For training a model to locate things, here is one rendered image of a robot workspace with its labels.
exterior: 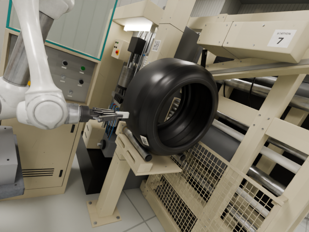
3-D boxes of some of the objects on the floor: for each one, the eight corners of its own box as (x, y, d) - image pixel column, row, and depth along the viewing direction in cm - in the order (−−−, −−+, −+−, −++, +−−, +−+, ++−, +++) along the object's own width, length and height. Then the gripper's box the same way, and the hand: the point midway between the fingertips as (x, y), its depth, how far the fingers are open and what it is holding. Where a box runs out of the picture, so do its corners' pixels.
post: (94, 206, 156) (212, -132, 94) (108, 204, 164) (225, -109, 102) (98, 219, 146) (232, -151, 84) (112, 216, 154) (244, -124, 92)
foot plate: (86, 201, 158) (86, 200, 157) (112, 197, 174) (113, 196, 173) (92, 228, 137) (93, 226, 137) (121, 220, 153) (122, 218, 153)
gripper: (82, 112, 67) (134, 113, 81) (77, 100, 77) (125, 103, 91) (80, 128, 70) (131, 127, 83) (76, 115, 80) (122, 116, 93)
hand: (122, 114), depth 85 cm, fingers closed
